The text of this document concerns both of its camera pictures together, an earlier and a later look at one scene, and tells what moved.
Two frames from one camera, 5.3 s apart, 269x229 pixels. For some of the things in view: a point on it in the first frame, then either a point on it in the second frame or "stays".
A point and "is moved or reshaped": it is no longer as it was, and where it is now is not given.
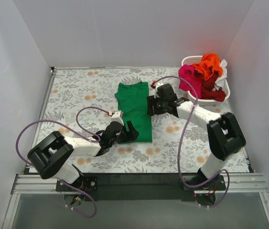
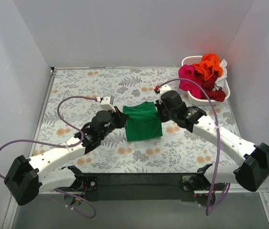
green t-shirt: x=132 y=100 is moved or reshaped
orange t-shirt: x=210 y=63 stays
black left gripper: x=125 y=133 to x=119 y=118
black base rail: x=140 y=186 stays
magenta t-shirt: x=191 y=74 stays
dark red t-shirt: x=208 y=86 stays
